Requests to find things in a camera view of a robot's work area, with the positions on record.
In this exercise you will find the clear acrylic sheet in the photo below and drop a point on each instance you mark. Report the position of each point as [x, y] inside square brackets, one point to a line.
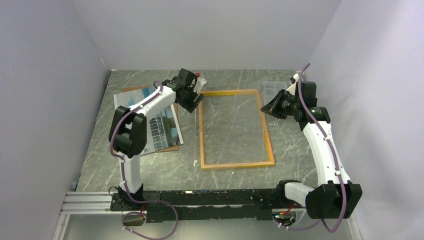
[232, 130]

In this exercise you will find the brown backing board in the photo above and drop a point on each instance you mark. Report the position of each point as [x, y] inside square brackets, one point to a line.
[132, 89]

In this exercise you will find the aluminium extrusion frame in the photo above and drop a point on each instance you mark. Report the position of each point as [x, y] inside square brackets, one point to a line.
[84, 203]

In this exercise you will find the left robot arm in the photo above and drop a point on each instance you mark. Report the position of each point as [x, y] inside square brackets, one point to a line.
[128, 134]

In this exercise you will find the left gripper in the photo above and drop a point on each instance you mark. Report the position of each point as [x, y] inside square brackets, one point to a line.
[191, 106]

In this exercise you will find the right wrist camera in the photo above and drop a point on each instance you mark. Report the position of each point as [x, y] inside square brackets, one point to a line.
[294, 82]

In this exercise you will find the clear plastic organizer box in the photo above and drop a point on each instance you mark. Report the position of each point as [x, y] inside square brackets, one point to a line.
[270, 89]

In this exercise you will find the building photo print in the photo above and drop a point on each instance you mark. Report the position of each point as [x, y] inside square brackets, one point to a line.
[162, 129]

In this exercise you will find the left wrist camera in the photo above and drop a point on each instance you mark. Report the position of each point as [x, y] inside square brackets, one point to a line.
[199, 83]

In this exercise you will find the yellow picture frame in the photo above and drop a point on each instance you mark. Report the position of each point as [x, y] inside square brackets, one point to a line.
[266, 137]

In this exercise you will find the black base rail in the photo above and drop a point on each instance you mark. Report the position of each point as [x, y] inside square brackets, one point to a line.
[223, 204]

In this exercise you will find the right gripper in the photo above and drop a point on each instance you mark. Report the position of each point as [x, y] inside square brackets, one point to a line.
[273, 107]

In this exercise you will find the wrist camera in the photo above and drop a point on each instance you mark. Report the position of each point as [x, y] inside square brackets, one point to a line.
[199, 83]
[294, 82]

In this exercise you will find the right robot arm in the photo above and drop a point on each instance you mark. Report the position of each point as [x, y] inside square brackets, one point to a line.
[335, 196]

